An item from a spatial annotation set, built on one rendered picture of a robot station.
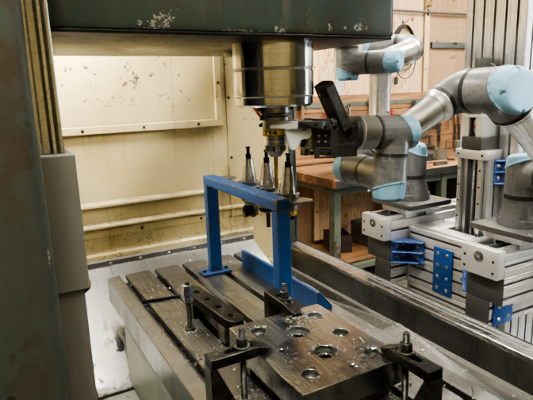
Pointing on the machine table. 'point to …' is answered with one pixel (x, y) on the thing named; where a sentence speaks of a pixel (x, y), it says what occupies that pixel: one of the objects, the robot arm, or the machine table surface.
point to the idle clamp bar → (202, 305)
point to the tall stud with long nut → (188, 303)
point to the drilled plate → (266, 364)
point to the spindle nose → (273, 74)
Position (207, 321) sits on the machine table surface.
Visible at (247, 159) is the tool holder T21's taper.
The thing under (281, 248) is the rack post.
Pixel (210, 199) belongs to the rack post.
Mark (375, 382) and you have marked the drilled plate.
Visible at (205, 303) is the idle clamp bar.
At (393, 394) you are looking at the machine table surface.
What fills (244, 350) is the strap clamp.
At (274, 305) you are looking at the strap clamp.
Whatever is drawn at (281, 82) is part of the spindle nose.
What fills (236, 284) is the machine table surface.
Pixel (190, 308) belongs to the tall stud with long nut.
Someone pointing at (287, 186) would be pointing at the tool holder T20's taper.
